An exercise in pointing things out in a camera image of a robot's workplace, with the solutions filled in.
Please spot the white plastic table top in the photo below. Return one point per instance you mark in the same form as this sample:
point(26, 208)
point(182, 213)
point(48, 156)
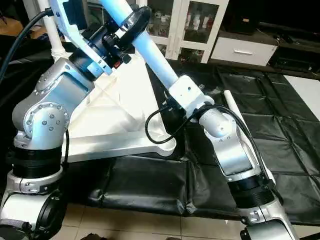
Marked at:
point(125, 120)

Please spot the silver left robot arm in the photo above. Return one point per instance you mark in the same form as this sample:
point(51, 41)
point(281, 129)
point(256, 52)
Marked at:
point(50, 110)

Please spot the white glass-door cabinet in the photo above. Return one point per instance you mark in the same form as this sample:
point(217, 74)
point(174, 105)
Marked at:
point(192, 27)

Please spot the black work mat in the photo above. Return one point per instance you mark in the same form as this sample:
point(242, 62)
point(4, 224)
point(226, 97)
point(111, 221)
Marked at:
point(150, 185)

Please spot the flat brown cardboard sheet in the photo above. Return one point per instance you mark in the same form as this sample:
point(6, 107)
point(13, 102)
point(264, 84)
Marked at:
point(15, 27)

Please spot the white drawer unit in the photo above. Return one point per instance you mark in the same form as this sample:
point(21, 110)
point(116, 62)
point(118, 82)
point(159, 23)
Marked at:
point(245, 50)

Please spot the white flat board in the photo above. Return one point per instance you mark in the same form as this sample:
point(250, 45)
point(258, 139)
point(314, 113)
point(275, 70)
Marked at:
point(302, 95)

